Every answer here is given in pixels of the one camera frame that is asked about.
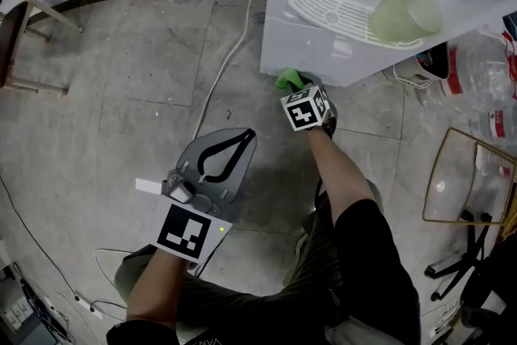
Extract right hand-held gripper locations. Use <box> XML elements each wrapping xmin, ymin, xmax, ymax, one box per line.
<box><xmin>280</xmin><ymin>83</ymin><xmax>338</xmax><ymax>139</ymax></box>

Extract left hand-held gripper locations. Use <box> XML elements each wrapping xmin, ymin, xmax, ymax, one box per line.
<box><xmin>150</xmin><ymin>127</ymin><xmax>259</xmax><ymax>272</ymax></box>

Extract green cloth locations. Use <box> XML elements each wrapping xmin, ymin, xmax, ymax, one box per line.
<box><xmin>275</xmin><ymin>67</ymin><xmax>309</xmax><ymax>92</ymax></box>

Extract person's left forearm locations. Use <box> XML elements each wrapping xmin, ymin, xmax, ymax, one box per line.
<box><xmin>126</xmin><ymin>249</ymin><xmax>195</xmax><ymax>331</ymax></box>

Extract person's right forearm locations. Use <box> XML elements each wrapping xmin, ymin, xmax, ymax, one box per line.
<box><xmin>305</xmin><ymin>127</ymin><xmax>377</xmax><ymax>224</ymax></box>

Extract large clear water bottle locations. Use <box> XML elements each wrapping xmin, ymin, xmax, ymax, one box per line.
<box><xmin>441</xmin><ymin>29</ymin><xmax>517</xmax><ymax>141</ymax></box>

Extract white paper card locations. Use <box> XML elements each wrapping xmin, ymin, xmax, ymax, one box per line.
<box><xmin>134</xmin><ymin>178</ymin><xmax>163</xmax><ymax>194</ymax></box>

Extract white slotted drip tray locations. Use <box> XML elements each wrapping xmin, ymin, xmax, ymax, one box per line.
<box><xmin>284</xmin><ymin>0</ymin><xmax>424</xmax><ymax>51</ymax></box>

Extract white and black kettle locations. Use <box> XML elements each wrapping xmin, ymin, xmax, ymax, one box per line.
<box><xmin>393</xmin><ymin>41</ymin><xmax>452</xmax><ymax>89</ymax></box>

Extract translucent green cup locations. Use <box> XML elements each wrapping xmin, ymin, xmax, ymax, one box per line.
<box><xmin>368</xmin><ymin>0</ymin><xmax>444</xmax><ymax>44</ymax></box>

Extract person's black shirt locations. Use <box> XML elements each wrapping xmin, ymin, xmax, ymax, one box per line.
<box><xmin>105</xmin><ymin>197</ymin><xmax>422</xmax><ymax>345</ymax></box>

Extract white power strip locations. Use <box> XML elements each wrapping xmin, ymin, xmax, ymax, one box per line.
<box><xmin>74</xmin><ymin>293</ymin><xmax>104</xmax><ymax>321</ymax></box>

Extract wooden stool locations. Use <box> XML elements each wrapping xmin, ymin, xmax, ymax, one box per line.
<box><xmin>0</xmin><ymin>0</ymin><xmax>85</xmax><ymax>97</ymax></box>

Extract black office chair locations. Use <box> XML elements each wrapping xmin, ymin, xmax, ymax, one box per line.
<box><xmin>423</xmin><ymin>208</ymin><xmax>517</xmax><ymax>339</ymax></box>

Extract white power cable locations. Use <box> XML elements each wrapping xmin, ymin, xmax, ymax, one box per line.
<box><xmin>192</xmin><ymin>0</ymin><xmax>264</xmax><ymax>139</ymax></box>

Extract gold frame glass side table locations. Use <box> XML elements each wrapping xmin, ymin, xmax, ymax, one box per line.
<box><xmin>421</xmin><ymin>127</ymin><xmax>517</xmax><ymax>225</ymax></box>

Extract thin white floor cable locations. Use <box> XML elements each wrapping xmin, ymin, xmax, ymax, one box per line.
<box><xmin>94</xmin><ymin>247</ymin><xmax>135</xmax><ymax>310</ymax></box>

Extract thin black floor cable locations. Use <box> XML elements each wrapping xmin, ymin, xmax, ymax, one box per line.
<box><xmin>0</xmin><ymin>175</ymin><xmax>78</xmax><ymax>301</ymax></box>

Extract electronics box with cables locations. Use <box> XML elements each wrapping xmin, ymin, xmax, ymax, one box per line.
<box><xmin>0</xmin><ymin>261</ymin><xmax>70</xmax><ymax>345</ymax></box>

